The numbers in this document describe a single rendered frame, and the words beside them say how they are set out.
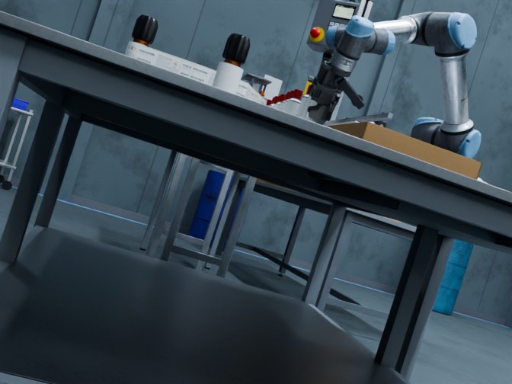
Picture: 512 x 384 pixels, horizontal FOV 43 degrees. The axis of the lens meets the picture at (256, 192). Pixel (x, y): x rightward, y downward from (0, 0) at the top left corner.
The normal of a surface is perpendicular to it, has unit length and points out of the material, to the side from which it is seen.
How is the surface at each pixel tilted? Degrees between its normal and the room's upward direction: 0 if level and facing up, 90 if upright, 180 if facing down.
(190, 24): 90
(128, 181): 90
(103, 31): 90
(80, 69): 90
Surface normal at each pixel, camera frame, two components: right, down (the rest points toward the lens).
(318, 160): 0.21, 0.07
